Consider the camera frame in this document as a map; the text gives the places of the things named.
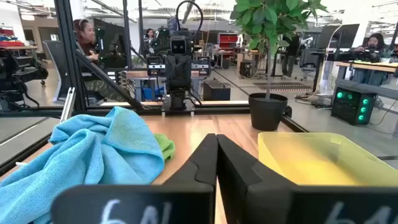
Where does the green plant in black pot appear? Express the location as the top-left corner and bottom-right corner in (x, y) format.
(229, 0), (329, 131)

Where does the red tool cabinet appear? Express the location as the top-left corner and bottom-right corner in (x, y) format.
(218, 32), (239, 49)

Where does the wooden desk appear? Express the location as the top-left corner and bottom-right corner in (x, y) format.
(335, 60), (398, 101)

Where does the black box on floor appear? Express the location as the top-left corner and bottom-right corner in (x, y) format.
(203, 79), (231, 101)

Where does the grey office chair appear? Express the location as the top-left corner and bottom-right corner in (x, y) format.
(42, 39), (74, 103)

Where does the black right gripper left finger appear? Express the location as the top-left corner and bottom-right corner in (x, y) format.
(51, 133), (218, 224)

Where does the person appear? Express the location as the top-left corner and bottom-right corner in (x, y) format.
(349, 32), (390, 86)
(143, 27), (156, 48)
(73, 18), (131, 102)

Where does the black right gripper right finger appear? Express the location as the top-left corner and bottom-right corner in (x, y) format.
(216, 134), (398, 224)

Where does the yellow translucent plastic bin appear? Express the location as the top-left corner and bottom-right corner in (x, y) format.
(257, 132), (398, 187)

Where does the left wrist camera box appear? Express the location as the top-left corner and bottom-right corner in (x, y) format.
(170, 35), (188, 55)

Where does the silver aluminium bracket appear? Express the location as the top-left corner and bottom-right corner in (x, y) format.
(59, 86), (76, 123)

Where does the wooden workbench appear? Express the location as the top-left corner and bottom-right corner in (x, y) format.
(126, 70), (206, 102)

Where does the black monitor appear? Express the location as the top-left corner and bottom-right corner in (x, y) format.
(316, 23), (360, 50)

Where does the black aluminium table frame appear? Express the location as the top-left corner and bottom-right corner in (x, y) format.
(0, 0), (308, 177)

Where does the green microfiber towel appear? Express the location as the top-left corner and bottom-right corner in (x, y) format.
(154, 133), (177, 161)

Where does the computer tower with green lights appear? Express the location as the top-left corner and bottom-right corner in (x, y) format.
(331, 86), (377, 126)

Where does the small potted plant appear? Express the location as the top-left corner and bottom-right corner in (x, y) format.
(379, 48), (394, 64)

